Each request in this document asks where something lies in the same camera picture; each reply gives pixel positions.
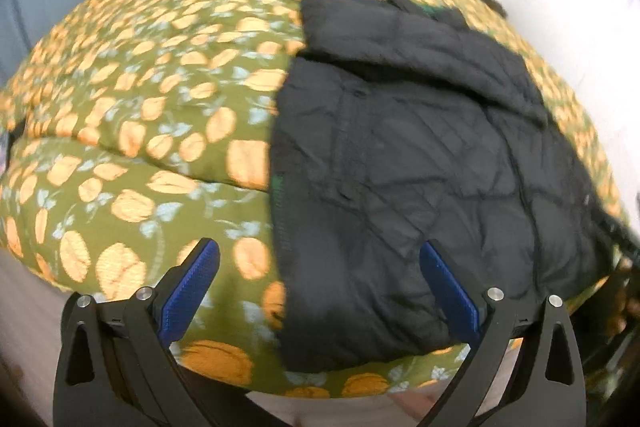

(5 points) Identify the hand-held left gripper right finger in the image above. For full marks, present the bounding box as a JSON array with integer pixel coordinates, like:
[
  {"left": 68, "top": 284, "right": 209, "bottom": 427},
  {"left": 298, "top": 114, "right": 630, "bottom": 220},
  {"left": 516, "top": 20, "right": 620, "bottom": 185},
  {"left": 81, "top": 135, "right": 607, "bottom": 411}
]
[{"left": 417, "top": 241, "right": 587, "bottom": 427}]

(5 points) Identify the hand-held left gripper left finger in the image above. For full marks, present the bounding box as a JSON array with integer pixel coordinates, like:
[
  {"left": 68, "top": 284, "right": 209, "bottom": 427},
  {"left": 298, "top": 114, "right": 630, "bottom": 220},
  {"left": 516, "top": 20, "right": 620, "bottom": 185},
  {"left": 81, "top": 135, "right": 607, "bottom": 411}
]
[{"left": 52, "top": 237, "right": 221, "bottom": 427}]

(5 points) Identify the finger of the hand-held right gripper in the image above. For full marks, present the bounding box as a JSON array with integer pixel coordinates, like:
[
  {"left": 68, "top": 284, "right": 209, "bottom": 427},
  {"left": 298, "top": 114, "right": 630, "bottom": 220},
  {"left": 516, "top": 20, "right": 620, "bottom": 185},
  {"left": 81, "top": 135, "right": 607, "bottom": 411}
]
[{"left": 592, "top": 202, "right": 640, "bottom": 260}]

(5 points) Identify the black puffer jacket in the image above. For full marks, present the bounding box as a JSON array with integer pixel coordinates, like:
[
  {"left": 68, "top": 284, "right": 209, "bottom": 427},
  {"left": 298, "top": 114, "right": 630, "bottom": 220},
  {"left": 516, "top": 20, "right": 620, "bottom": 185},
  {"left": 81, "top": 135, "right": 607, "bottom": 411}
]
[{"left": 270, "top": 0, "right": 616, "bottom": 373}]

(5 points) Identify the green orange floral duvet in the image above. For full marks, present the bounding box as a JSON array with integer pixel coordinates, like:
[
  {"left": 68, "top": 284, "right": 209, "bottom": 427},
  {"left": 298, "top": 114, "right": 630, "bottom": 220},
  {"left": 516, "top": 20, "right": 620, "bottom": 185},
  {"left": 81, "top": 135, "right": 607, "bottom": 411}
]
[{"left": 0, "top": 0, "right": 631, "bottom": 400}]

